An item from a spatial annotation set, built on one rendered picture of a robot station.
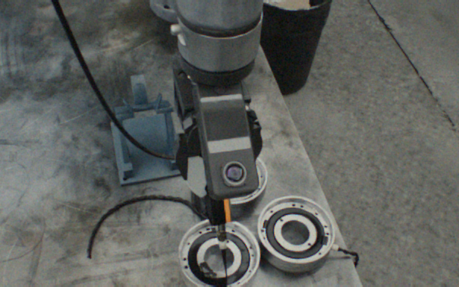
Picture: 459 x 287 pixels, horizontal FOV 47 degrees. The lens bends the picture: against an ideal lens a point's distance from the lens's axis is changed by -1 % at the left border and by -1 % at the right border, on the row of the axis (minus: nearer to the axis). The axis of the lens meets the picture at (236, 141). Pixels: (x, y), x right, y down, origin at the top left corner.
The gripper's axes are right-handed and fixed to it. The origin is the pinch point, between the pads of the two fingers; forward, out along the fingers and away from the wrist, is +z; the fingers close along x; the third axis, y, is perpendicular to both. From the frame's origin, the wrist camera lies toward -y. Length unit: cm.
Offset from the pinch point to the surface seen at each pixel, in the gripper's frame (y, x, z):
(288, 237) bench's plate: -1.0, -10.7, 13.1
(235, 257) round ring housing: -3.8, -2.0, 10.2
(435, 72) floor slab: 103, -123, 94
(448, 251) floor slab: 25, -84, 93
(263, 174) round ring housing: 8.4, -9.5, 10.2
